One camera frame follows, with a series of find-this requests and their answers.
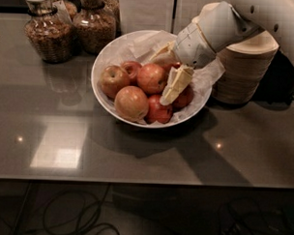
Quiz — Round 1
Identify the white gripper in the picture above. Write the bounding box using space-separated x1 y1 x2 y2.
149 22 216 105

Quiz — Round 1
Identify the red apple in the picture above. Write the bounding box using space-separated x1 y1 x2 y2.
162 62 181 75
145 95 173 124
172 85 194 109
121 61 142 85

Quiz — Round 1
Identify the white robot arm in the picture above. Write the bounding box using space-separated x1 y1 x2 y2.
152 0 294 103

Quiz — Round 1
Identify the red-yellow apple centre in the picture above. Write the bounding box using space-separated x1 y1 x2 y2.
136 63 167 95

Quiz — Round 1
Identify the white bowl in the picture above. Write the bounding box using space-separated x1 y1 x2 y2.
89 27 216 132

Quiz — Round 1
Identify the yellow-red apple front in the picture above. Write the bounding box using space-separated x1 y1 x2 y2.
114 86 149 122

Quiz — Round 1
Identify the yellow-red apple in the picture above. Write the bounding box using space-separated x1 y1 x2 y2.
114 86 149 122
99 65 131 99

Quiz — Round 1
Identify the yellow-red apple left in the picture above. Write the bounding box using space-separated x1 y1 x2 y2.
99 65 131 99

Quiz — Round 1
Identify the white paper liner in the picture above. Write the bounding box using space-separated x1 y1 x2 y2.
96 27 227 129

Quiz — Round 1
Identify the back stack of paper bowls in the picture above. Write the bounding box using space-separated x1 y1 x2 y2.
192 2 220 29

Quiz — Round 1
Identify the stack of paper bowls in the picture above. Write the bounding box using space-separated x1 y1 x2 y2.
212 32 279 105
192 2 220 29

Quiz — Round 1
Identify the front stack of paper bowls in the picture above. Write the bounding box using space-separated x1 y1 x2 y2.
212 32 279 105

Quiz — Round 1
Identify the glass jar back right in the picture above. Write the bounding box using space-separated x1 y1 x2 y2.
103 0 121 28

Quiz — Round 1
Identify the glass jar of granola right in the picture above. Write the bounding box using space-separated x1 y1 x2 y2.
73 0 116 55

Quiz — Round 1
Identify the glass jar of granola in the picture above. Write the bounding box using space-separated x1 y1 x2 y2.
73 0 116 55
24 0 74 63

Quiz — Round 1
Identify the glass jar back left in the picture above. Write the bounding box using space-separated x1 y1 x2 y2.
52 0 77 22

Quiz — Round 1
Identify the glass jar of granola left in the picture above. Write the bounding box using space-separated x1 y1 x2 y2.
24 0 74 63

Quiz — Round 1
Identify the black cable on floor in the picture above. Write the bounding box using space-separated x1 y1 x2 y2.
7 180 125 235

